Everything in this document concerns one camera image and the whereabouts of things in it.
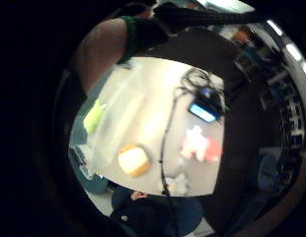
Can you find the ceiling light strip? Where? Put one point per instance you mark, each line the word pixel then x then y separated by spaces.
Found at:
pixel 292 51

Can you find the black device with blue screen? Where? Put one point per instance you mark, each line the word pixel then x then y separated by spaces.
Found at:
pixel 203 113

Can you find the pink and white soft toy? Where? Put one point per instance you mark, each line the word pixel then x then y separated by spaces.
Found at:
pixel 195 144

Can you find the clear plastic box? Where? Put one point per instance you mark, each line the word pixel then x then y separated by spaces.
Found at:
pixel 116 112

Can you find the green soft toy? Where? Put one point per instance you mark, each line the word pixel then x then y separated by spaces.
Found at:
pixel 93 117

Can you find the yellow toast soft toy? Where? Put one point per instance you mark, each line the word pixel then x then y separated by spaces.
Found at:
pixel 134 160

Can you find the small white soft toy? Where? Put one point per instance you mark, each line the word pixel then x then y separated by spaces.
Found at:
pixel 179 184

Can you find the blue chair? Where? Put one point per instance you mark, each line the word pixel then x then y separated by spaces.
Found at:
pixel 189 215
pixel 89 177

